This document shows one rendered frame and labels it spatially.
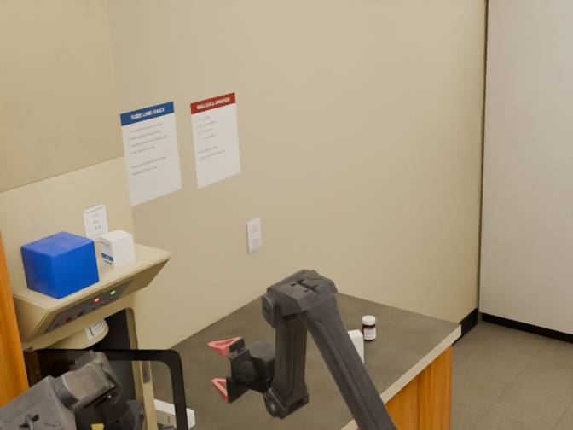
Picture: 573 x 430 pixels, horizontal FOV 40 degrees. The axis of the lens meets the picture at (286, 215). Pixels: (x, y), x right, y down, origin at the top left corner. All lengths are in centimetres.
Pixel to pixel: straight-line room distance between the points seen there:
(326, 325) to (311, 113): 172
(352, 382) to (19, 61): 84
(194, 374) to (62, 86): 108
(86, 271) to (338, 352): 53
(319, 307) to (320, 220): 179
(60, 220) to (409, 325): 133
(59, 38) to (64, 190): 30
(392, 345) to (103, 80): 127
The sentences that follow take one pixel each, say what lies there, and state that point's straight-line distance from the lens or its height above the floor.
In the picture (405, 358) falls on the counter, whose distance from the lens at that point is 239.
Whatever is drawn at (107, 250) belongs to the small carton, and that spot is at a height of 154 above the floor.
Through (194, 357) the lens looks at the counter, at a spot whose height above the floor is 94.
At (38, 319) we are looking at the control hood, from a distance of 155.
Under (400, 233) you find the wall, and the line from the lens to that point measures 368.
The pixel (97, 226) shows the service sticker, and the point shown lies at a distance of 169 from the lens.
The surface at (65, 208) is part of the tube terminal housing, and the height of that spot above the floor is 164.
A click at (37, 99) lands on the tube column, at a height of 187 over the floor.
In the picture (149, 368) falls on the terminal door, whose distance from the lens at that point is 157.
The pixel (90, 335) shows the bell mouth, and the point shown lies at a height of 134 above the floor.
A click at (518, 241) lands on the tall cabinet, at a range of 441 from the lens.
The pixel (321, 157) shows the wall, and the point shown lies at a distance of 304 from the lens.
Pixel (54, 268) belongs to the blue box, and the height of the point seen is 157.
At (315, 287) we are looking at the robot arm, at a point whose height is 157.
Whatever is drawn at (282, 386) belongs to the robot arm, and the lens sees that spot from 163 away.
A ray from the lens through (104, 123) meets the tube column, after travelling 167.
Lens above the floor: 211
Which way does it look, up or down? 19 degrees down
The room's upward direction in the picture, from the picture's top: 3 degrees counter-clockwise
